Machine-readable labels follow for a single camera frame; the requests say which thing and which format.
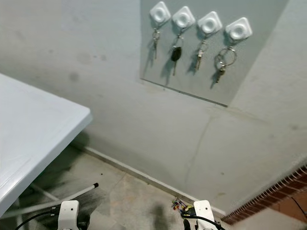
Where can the white metal table leg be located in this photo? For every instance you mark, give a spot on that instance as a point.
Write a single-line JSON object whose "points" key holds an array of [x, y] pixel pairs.
{"points": [[62, 198]]}

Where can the red brick edging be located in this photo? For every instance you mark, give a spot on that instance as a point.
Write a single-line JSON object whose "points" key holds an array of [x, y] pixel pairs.
{"points": [[268, 191]]}

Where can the white plastic table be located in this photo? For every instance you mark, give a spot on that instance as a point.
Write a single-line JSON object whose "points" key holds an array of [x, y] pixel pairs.
{"points": [[33, 129]]}

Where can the black headed car key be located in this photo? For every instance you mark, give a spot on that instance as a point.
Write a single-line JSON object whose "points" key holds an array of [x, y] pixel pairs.
{"points": [[176, 53]]}

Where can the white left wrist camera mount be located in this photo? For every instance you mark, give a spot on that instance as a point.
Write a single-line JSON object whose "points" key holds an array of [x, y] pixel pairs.
{"points": [[69, 215]]}

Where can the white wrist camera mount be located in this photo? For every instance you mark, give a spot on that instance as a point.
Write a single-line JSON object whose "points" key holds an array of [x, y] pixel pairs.
{"points": [[69, 215], [204, 215]]}

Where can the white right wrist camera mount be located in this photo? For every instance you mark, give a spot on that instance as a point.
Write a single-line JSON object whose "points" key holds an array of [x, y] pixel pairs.
{"points": [[204, 215]]}

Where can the grey wall panel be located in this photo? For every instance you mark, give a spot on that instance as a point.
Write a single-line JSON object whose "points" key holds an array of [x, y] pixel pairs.
{"points": [[259, 67]]}

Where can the white square wall hook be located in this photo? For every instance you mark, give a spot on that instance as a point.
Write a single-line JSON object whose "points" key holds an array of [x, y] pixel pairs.
{"points": [[209, 22], [159, 12], [183, 17], [238, 29]]}

